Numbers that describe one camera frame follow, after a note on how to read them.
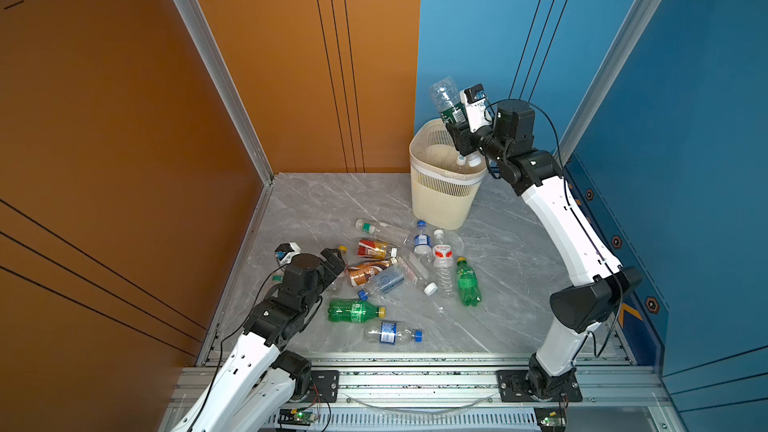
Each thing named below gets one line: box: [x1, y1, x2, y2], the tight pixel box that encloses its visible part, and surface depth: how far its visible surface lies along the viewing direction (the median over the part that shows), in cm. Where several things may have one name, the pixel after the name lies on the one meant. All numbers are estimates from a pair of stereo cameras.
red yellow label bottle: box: [357, 240, 398, 260], surface depth 96 cm
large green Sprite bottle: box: [327, 299, 387, 324], surface depth 83 cm
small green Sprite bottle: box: [456, 256, 482, 307], surface depth 89 cm
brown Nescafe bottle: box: [348, 258, 398, 286], surface depth 90 cm
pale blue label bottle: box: [358, 264, 407, 301], surface depth 89 cm
